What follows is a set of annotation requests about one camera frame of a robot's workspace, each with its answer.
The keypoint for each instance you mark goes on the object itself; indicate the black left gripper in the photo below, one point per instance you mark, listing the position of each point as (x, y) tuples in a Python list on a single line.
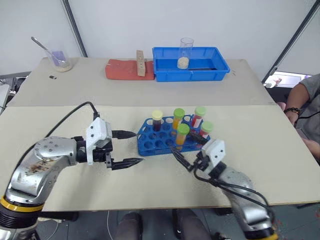
[(101, 155)]

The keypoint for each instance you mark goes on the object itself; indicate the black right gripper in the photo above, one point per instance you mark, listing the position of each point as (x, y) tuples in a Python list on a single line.
[(202, 162)]

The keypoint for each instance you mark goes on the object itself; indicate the green-capped orange tube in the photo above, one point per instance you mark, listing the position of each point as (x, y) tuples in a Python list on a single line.
[(178, 117), (182, 135)]

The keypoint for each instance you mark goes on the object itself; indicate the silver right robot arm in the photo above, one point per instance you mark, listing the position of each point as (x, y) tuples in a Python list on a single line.
[(245, 200)]

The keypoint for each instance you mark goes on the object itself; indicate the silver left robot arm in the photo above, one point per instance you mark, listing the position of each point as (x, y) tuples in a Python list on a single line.
[(37, 162)]

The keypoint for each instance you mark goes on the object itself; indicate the person's bare forearm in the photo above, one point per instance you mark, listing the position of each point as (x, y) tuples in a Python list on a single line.
[(298, 96)]

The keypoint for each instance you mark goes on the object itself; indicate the blue test tube rack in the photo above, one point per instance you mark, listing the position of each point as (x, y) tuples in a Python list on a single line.
[(152, 143)]

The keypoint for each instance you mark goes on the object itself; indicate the person's hand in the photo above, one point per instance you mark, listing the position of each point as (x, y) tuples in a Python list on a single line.
[(293, 118)]

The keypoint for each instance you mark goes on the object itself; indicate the green-capped red tube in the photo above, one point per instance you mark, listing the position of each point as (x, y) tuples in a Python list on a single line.
[(206, 130), (198, 116)]

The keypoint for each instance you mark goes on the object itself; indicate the yellow-capped dark red tube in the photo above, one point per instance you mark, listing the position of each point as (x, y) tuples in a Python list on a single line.
[(157, 122)]

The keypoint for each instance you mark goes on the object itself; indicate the blue plastic bin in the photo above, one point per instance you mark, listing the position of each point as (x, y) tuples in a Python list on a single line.
[(175, 75)]

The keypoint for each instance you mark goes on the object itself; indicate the dark rounded shape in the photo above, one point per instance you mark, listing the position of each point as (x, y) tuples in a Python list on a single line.
[(130, 226)]

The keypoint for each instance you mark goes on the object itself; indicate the red cloth pad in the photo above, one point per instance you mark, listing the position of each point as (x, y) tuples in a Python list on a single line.
[(121, 70)]

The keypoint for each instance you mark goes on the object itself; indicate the clear cylinder with powder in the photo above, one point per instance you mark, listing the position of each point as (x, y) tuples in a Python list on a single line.
[(184, 60)]

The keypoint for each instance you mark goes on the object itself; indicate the wooden block with holes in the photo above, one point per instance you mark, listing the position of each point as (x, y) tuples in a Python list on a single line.
[(140, 62)]

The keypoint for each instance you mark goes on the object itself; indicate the small black clip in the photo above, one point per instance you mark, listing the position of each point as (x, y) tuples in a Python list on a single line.
[(52, 77)]

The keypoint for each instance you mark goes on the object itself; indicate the glass beaker with powder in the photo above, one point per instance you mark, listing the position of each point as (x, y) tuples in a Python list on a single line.
[(61, 63)]

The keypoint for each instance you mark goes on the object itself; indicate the bright display screen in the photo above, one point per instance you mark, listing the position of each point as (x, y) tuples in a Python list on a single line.
[(287, 80)]

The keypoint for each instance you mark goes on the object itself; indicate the person in gray shirt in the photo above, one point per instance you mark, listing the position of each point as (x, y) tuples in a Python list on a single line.
[(311, 117)]

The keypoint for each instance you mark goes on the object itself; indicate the gray equipment clutter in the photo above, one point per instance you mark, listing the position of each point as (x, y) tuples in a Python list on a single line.
[(11, 87)]

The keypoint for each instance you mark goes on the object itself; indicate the metal spoon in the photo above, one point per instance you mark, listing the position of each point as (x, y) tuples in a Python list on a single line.
[(42, 46)]

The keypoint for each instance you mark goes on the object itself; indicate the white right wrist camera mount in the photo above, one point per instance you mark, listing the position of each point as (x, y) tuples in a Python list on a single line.
[(216, 151)]

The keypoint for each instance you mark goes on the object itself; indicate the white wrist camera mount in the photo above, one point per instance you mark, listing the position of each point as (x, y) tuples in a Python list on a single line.
[(216, 151), (96, 130)]

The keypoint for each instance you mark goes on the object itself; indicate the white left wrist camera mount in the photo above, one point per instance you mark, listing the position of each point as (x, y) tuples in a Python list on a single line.
[(96, 130)]

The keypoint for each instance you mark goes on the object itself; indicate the black diagonal frame pole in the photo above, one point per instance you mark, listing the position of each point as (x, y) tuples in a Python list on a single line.
[(75, 27), (292, 37)]

